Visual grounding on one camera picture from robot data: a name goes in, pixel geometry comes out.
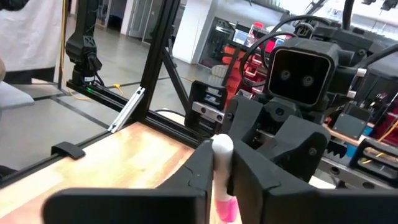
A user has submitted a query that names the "pink capped white marker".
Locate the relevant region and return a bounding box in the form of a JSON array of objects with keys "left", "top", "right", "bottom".
[{"left": 210, "top": 133, "right": 241, "bottom": 223}]

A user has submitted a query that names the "silver angle bracket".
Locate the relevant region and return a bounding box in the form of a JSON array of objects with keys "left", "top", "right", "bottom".
[{"left": 107, "top": 86, "right": 146, "bottom": 134}]

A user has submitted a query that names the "grey chair seat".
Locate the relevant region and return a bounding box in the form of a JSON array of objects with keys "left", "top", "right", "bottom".
[{"left": 0, "top": 81, "right": 35, "bottom": 110}]

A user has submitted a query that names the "white pillar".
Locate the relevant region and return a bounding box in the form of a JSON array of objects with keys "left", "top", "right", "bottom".
[{"left": 172, "top": 0, "right": 218, "bottom": 65}]

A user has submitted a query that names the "black aluminium table frame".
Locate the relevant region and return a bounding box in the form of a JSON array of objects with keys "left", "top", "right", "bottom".
[{"left": 0, "top": 0, "right": 224, "bottom": 187}]

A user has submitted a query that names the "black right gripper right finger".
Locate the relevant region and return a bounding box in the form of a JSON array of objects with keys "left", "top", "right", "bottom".
[{"left": 228, "top": 139, "right": 398, "bottom": 224}]

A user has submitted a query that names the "red storage shelf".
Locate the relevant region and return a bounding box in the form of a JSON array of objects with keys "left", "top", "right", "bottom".
[{"left": 217, "top": 21, "right": 280, "bottom": 100}]

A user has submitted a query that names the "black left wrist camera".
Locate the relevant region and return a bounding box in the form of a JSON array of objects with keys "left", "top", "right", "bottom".
[{"left": 266, "top": 37, "right": 340, "bottom": 108}]

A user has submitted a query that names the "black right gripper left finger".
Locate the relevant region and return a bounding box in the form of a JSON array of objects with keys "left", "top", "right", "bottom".
[{"left": 42, "top": 139, "right": 215, "bottom": 224}]

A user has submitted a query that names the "black frame clip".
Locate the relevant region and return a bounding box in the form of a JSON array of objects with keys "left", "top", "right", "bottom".
[{"left": 50, "top": 141, "right": 86, "bottom": 161}]

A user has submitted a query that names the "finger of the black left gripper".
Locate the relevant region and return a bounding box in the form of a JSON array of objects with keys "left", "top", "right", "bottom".
[
  {"left": 254, "top": 114, "right": 331, "bottom": 184},
  {"left": 221, "top": 95, "right": 266, "bottom": 150}
]

